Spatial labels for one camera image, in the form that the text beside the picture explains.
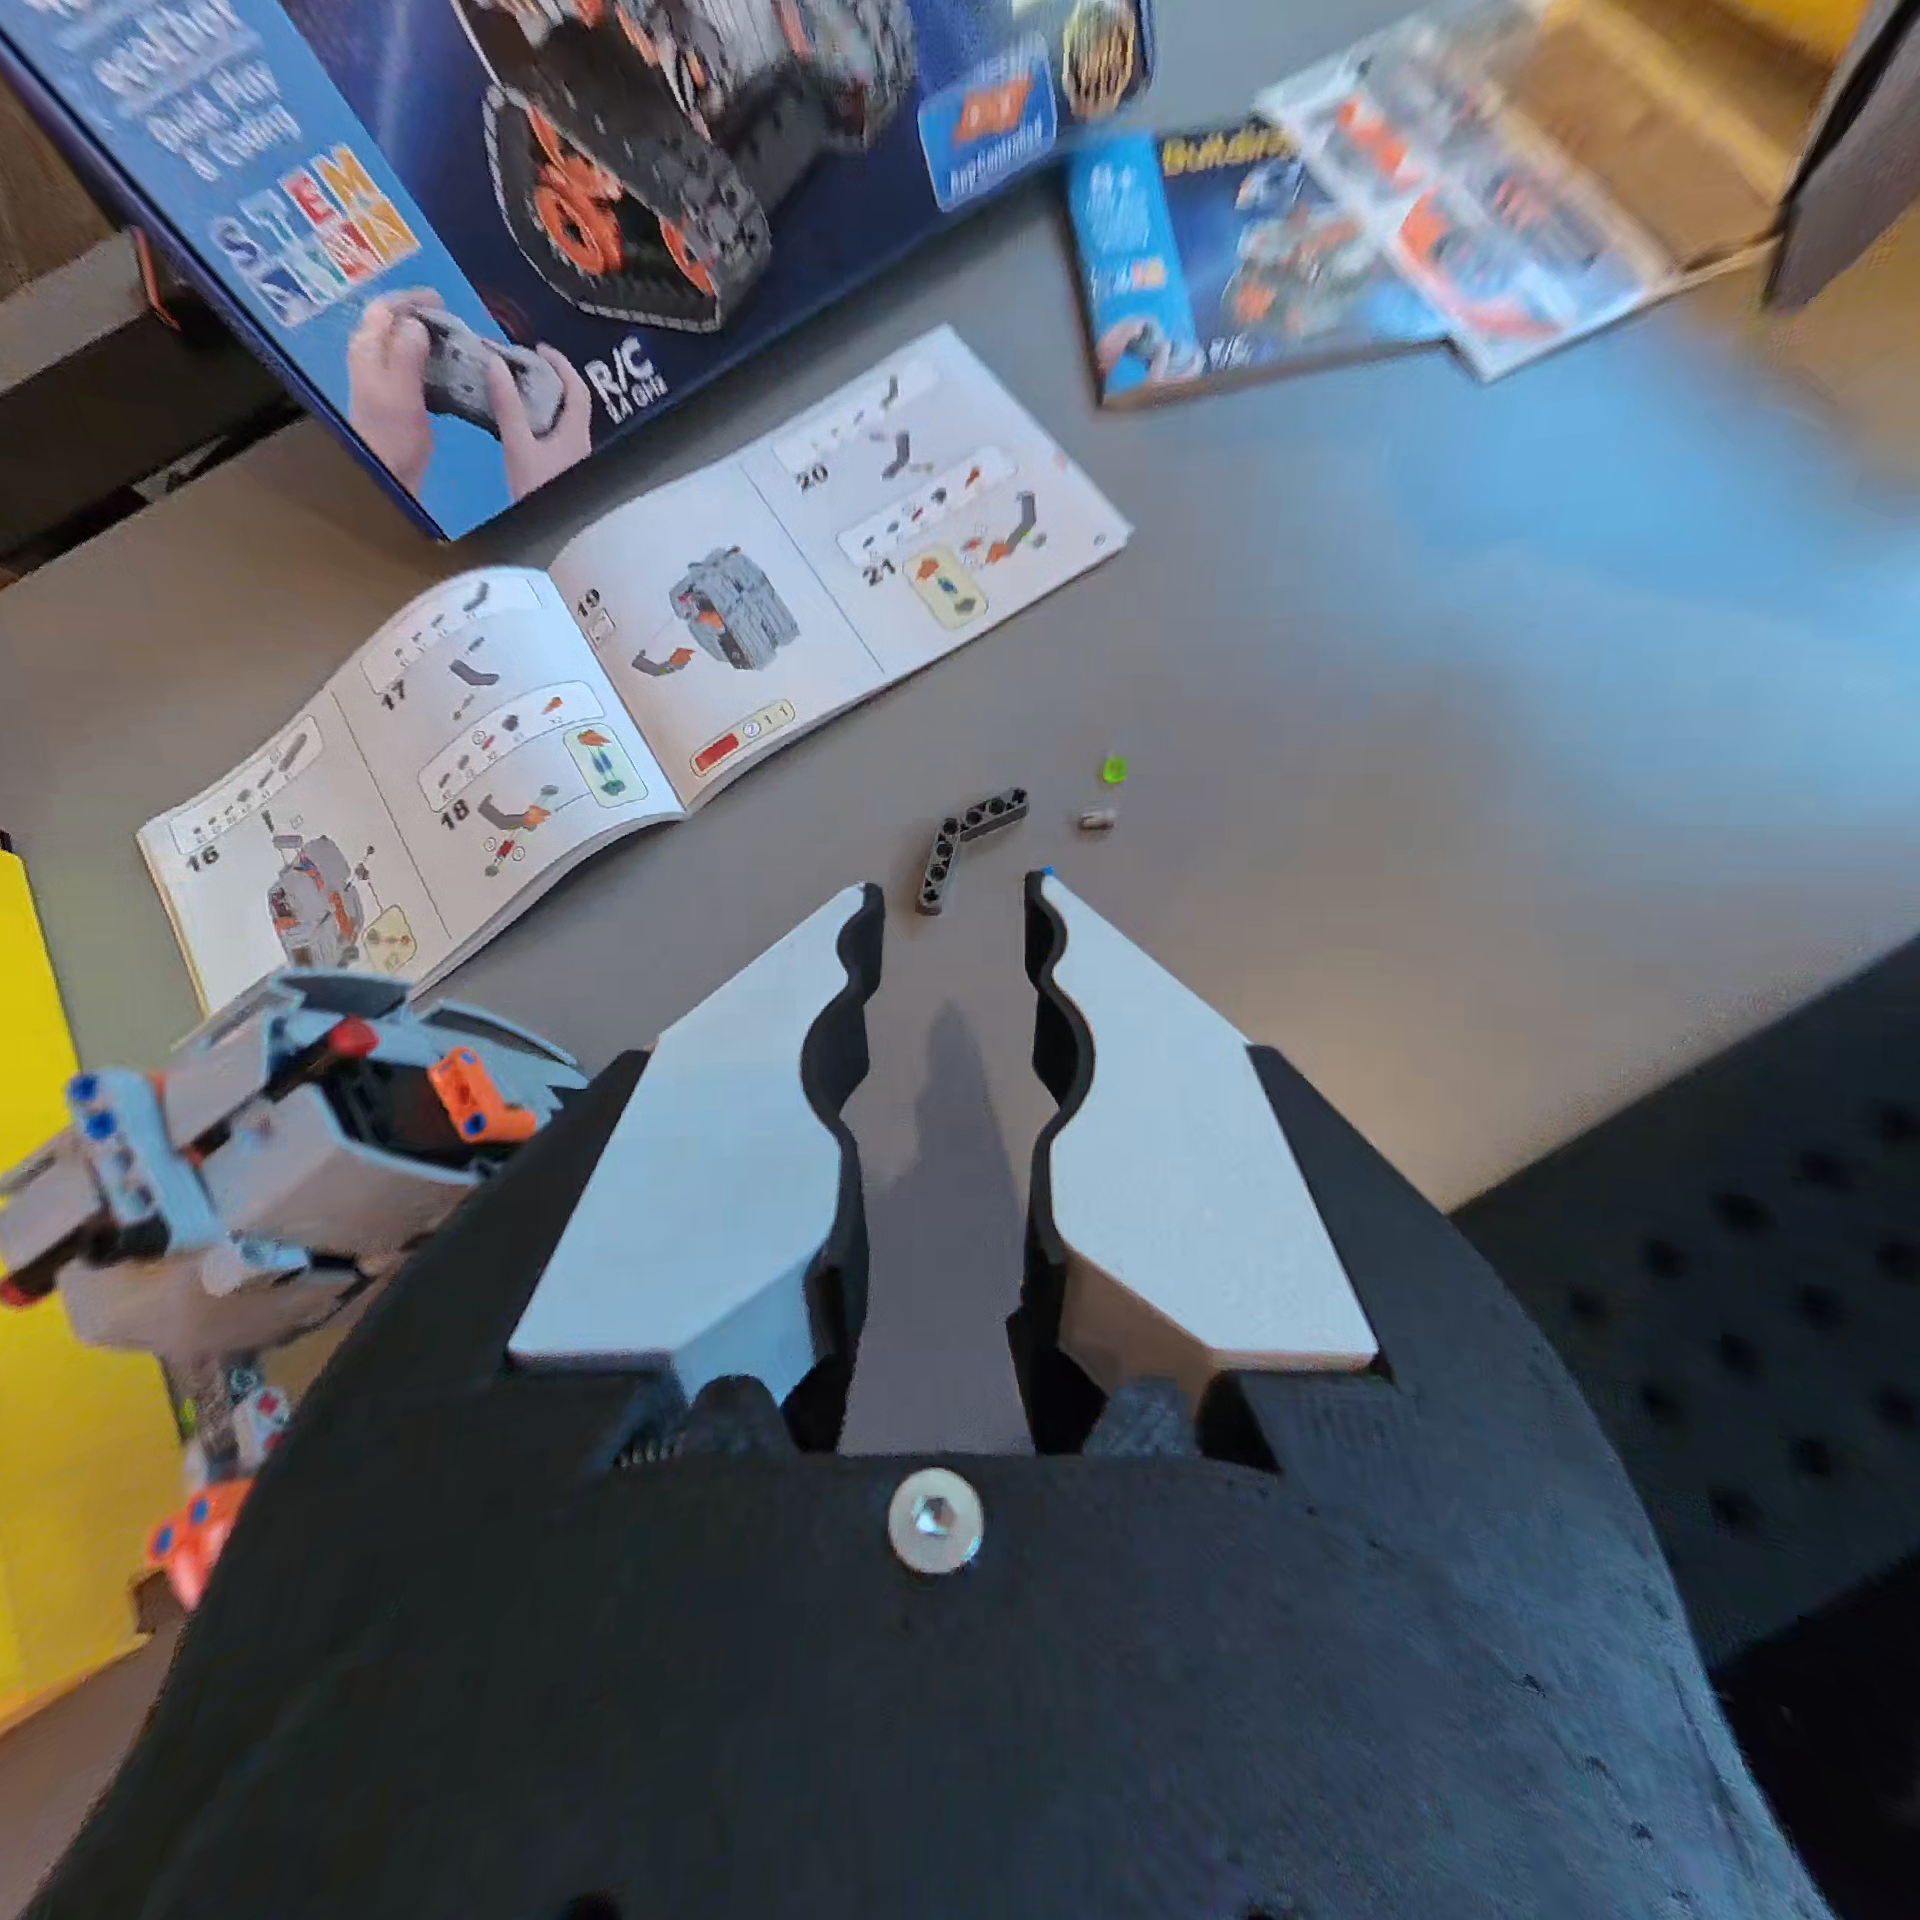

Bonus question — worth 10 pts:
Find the orange grey sticker sheet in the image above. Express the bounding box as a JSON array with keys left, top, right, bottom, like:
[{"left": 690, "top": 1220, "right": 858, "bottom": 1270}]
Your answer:
[{"left": 1252, "top": 0, "right": 1788, "bottom": 385}]

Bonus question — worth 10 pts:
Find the grey orange toy robot build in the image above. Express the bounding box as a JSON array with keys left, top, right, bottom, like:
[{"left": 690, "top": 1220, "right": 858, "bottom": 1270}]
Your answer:
[{"left": 0, "top": 967, "right": 590, "bottom": 1615}]

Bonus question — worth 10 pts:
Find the yellow box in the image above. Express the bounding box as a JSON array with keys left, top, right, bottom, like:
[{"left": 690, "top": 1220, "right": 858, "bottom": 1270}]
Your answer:
[{"left": 0, "top": 848, "right": 189, "bottom": 1743}]

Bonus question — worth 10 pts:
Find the black perforated mat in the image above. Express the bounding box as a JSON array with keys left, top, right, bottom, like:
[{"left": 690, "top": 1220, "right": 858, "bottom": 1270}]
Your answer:
[{"left": 1447, "top": 938, "right": 1920, "bottom": 1920}]

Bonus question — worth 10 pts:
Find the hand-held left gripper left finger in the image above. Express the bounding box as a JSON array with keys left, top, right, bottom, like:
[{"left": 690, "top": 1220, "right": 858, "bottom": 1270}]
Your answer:
[{"left": 508, "top": 883, "right": 886, "bottom": 1414}]

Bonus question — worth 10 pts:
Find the dark wooden furniture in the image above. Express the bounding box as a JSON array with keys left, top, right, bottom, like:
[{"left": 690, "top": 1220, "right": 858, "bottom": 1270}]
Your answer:
[{"left": 0, "top": 82, "right": 309, "bottom": 578}]

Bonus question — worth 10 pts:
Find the grey desk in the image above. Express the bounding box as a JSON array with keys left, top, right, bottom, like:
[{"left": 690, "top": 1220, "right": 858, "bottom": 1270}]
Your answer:
[{"left": 0, "top": 90, "right": 1920, "bottom": 1920}]

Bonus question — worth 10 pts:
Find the blue toy manual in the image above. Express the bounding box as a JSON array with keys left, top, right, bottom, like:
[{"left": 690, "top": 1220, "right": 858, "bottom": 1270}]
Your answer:
[{"left": 1065, "top": 119, "right": 1455, "bottom": 410}]

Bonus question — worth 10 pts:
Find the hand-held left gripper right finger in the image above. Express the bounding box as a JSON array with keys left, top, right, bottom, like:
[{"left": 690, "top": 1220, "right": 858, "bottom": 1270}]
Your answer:
[{"left": 1005, "top": 872, "right": 1383, "bottom": 1455}]

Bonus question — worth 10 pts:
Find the dark furniture panel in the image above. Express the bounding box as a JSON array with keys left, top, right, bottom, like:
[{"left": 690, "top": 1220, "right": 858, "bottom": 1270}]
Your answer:
[{"left": 1763, "top": 0, "right": 1920, "bottom": 310}]

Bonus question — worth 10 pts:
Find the blue toy robot box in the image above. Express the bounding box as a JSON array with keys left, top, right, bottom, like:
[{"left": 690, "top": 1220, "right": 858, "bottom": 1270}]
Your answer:
[{"left": 0, "top": 0, "right": 1156, "bottom": 543}]

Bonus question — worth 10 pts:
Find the dark bent building beam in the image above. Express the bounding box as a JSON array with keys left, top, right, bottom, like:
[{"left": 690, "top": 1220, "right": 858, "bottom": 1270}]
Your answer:
[{"left": 914, "top": 784, "right": 1034, "bottom": 916}]

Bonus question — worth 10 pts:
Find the open instruction booklet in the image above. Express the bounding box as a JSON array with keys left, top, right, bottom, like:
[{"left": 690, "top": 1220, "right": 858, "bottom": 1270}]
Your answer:
[{"left": 134, "top": 324, "right": 1133, "bottom": 1015}]

